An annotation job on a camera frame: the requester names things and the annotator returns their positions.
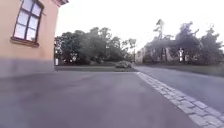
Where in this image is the grey asphalt road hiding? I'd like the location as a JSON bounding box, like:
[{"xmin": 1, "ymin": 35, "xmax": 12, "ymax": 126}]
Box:
[{"xmin": 133, "ymin": 64, "xmax": 224, "ymax": 116}]

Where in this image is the grass strip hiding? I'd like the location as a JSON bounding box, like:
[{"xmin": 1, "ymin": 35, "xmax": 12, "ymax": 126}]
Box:
[{"xmin": 54, "ymin": 65, "xmax": 136, "ymax": 73}]

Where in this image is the grass verge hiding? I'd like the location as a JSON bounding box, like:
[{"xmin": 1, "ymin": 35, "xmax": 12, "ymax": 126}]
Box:
[{"xmin": 143, "ymin": 63, "xmax": 224, "ymax": 78}]

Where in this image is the grey cobblestone strip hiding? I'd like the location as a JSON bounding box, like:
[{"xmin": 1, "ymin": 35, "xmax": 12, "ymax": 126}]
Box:
[{"xmin": 134, "ymin": 71, "xmax": 224, "ymax": 128}]

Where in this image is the low green bush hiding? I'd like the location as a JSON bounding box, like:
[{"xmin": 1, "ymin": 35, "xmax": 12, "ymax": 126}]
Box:
[{"xmin": 114, "ymin": 60, "xmax": 134, "ymax": 70}]

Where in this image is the building behind trees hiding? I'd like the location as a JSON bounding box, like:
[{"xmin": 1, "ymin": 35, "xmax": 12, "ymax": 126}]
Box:
[{"xmin": 134, "ymin": 39, "xmax": 188, "ymax": 65}]

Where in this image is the yellow building with dark windows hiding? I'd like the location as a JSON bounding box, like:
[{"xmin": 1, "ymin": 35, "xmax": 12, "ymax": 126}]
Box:
[{"xmin": 0, "ymin": 0, "xmax": 69, "ymax": 79}]

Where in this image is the grey asphalt pavement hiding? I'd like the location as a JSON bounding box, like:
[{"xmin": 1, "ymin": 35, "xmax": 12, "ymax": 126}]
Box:
[{"xmin": 0, "ymin": 70, "xmax": 201, "ymax": 128}]

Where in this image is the group of trees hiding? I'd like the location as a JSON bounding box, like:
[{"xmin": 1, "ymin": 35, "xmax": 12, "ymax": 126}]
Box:
[
  {"xmin": 143, "ymin": 18, "xmax": 224, "ymax": 66},
  {"xmin": 53, "ymin": 27, "xmax": 138, "ymax": 66}
]

